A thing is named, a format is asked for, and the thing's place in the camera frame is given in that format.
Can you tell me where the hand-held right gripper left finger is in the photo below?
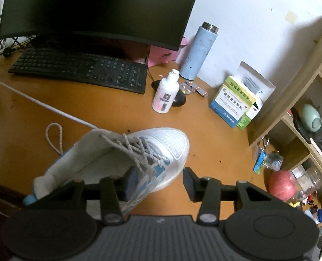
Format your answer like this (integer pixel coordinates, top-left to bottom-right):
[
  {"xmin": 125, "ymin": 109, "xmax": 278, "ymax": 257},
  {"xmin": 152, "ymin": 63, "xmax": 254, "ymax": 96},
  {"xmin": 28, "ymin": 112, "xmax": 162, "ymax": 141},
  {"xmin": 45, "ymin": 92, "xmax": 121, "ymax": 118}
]
[{"xmin": 51, "ymin": 165, "xmax": 145, "ymax": 226}]

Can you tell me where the bundle of black cables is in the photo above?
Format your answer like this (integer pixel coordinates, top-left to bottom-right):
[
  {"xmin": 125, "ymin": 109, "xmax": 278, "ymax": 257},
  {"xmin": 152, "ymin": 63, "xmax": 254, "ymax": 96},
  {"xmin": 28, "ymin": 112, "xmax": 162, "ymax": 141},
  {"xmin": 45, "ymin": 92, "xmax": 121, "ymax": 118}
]
[{"xmin": 0, "ymin": 13, "xmax": 23, "ymax": 60}]

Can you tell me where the white green medicine box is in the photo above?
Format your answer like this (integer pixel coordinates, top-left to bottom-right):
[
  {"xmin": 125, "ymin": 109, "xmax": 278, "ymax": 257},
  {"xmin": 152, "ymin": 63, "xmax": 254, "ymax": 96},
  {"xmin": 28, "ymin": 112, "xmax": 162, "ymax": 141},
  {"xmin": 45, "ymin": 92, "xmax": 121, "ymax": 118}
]
[{"xmin": 236, "ymin": 61, "xmax": 277, "ymax": 130}]

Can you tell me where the clear plastic bag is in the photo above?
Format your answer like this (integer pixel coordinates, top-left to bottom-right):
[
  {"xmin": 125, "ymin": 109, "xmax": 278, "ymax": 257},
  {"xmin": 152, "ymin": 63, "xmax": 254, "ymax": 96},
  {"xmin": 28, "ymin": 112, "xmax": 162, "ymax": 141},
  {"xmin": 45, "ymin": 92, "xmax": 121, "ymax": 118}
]
[{"xmin": 264, "ymin": 149, "xmax": 284, "ymax": 171}]

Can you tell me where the blue strip packet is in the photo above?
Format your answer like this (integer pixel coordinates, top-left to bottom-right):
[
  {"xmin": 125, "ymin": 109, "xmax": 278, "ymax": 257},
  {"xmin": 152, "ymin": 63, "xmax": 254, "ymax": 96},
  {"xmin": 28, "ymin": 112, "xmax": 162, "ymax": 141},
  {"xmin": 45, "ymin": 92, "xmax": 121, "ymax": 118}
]
[{"xmin": 253, "ymin": 151, "xmax": 268, "ymax": 175}]

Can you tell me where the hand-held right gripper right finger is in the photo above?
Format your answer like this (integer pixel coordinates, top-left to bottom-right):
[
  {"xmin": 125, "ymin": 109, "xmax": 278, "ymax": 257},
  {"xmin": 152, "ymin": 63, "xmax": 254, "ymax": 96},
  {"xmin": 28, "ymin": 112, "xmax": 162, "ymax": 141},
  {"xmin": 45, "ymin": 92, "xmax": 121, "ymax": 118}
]
[{"xmin": 183, "ymin": 167, "xmax": 273, "ymax": 226}]

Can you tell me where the blue white medicine box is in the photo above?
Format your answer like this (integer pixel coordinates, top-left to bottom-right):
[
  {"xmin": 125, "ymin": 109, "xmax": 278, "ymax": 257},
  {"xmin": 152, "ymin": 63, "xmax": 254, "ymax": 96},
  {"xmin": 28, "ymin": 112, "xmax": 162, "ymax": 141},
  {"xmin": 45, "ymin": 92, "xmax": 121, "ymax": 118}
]
[{"xmin": 208, "ymin": 85, "xmax": 257, "ymax": 129}]

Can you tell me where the black smartphone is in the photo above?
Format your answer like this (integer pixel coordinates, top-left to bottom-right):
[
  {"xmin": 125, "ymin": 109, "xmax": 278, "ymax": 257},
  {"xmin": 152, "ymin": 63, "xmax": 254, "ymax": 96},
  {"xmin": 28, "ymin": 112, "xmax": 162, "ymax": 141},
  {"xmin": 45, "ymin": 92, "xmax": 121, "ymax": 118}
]
[{"xmin": 292, "ymin": 109, "xmax": 313, "ymax": 145}]

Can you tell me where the glass jar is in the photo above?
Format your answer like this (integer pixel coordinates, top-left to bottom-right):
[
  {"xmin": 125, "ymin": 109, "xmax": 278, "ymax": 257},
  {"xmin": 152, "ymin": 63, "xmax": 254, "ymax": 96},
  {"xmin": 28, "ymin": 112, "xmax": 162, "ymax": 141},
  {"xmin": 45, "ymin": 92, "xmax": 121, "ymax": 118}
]
[{"xmin": 292, "ymin": 163, "xmax": 322, "ymax": 197}]

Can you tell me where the wooden desk shelf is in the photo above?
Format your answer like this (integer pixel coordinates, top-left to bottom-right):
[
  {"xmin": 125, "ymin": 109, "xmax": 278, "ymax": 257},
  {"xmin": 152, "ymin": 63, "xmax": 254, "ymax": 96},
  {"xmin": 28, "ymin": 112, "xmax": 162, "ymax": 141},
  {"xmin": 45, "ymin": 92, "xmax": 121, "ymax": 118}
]
[{"xmin": 247, "ymin": 13, "xmax": 322, "ymax": 224}]

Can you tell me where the black computer keyboard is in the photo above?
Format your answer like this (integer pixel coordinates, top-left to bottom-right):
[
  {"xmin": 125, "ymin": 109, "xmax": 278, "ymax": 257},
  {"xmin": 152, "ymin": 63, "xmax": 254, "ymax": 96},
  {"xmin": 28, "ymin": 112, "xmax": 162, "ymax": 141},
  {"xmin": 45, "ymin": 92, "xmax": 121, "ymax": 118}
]
[{"xmin": 8, "ymin": 47, "xmax": 148, "ymax": 95}]

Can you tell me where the pink box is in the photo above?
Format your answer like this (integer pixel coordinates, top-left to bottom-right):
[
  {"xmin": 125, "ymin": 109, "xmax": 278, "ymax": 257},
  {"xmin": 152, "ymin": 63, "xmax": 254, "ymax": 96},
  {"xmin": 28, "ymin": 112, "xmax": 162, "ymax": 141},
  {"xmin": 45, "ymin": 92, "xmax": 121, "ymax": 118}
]
[{"xmin": 147, "ymin": 37, "xmax": 189, "ymax": 69}]

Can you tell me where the white pink spray bottle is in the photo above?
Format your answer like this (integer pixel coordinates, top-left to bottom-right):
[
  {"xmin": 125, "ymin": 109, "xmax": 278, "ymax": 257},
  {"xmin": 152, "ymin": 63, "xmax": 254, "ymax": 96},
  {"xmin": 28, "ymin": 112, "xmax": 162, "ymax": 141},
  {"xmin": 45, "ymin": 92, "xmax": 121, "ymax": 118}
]
[{"xmin": 152, "ymin": 69, "xmax": 180, "ymax": 114}]

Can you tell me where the black computer mouse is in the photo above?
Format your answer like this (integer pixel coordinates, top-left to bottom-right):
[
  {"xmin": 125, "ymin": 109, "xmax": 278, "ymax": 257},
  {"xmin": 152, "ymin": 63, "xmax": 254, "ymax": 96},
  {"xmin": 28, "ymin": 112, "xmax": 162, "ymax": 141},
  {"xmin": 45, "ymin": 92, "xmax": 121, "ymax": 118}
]
[{"xmin": 151, "ymin": 80, "xmax": 187, "ymax": 107}]

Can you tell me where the white blue sneaker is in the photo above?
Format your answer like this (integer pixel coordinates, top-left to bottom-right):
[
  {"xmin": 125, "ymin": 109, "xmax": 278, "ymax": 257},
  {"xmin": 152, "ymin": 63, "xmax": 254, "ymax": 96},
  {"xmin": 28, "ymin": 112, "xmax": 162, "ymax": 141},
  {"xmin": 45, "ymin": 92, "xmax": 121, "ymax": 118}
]
[{"xmin": 23, "ymin": 127, "xmax": 190, "ymax": 218}]

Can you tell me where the green yellow medicine box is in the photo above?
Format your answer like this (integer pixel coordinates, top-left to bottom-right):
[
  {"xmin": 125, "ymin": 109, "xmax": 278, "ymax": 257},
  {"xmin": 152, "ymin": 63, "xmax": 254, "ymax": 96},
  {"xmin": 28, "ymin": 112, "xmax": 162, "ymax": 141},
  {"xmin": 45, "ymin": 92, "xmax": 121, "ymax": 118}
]
[{"xmin": 222, "ymin": 75, "xmax": 257, "ymax": 101}]

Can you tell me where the green ceramic teapot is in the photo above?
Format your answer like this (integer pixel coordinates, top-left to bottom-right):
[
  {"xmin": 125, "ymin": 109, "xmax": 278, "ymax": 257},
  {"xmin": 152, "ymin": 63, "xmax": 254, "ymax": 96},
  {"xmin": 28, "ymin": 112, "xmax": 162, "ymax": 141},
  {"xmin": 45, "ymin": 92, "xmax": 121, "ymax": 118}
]
[{"xmin": 302, "ymin": 103, "xmax": 322, "ymax": 133}]

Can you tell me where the white speckled shoelace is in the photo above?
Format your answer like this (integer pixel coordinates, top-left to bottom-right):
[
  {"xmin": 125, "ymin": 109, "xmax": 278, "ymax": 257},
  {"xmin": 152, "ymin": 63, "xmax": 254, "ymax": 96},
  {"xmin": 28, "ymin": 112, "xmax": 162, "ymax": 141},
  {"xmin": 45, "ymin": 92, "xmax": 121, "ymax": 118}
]
[{"xmin": 0, "ymin": 77, "xmax": 168, "ymax": 186}]

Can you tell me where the black computer monitor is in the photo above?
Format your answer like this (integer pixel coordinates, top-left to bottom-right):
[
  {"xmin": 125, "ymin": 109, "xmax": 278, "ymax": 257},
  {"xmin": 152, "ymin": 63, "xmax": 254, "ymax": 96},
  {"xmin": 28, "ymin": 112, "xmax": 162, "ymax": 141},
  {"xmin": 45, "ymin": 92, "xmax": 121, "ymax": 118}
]
[{"xmin": 0, "ymin": 0, "xmax": 204, "ymax": 52}]

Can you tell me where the light blue thermos bottle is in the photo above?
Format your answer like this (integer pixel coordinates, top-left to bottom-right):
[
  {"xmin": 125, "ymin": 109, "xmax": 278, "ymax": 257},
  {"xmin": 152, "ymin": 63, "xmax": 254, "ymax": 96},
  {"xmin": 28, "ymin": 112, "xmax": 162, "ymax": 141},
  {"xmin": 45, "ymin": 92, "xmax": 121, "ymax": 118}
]
[{"xmin": 179, "ymin": 21, "xmax": 219, "ymax": 81}]

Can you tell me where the red apple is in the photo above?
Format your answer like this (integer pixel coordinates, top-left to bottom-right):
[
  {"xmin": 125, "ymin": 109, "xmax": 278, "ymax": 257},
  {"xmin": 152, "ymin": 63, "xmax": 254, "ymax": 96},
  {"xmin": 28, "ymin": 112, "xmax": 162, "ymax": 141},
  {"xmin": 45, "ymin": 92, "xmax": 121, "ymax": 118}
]
[{"xmin": 268, "ymin": 171, "xmax": 298, "ymax": 202}]

